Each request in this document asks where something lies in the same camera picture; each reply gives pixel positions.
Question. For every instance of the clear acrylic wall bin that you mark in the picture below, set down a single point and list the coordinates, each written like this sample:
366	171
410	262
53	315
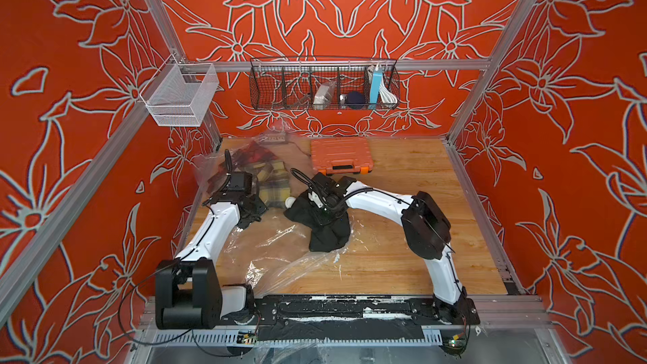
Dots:
178	99

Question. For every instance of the light blue box in basket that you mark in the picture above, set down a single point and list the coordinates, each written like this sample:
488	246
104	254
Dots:
375	78

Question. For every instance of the yellow black plaid shirt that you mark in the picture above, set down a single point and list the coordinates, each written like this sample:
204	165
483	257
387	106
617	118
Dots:
271	178

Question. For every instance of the grey white packet in basket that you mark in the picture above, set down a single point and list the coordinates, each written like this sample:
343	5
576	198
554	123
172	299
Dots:
324	96

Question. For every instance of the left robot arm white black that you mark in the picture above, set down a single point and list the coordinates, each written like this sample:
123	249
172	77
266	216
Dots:
188	293

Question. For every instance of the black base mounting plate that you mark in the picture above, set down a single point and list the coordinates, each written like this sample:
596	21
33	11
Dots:
359	316

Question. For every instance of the red black plaid shirt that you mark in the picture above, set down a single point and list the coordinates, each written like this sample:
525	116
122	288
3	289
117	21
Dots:
250	154

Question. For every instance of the orange plastic tool case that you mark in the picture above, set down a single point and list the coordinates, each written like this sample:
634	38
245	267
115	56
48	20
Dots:
347	155

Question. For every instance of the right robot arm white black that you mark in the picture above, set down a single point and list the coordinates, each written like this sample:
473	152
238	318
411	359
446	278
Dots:
427	231

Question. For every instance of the white slotted cable duct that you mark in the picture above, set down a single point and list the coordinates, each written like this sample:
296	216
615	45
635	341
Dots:
246	339

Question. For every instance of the clear plastic vacuum bag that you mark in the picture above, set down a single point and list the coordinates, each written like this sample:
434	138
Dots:
273	255

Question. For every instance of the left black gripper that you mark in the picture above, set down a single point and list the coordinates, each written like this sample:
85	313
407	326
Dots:
259	208

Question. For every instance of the black wire wall basket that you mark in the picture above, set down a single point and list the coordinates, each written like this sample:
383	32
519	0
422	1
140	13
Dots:
290	83

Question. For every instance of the dark blue round object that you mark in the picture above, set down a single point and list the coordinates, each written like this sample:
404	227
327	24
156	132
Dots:
355	100

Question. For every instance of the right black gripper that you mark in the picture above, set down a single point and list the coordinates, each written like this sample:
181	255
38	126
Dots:
322	221

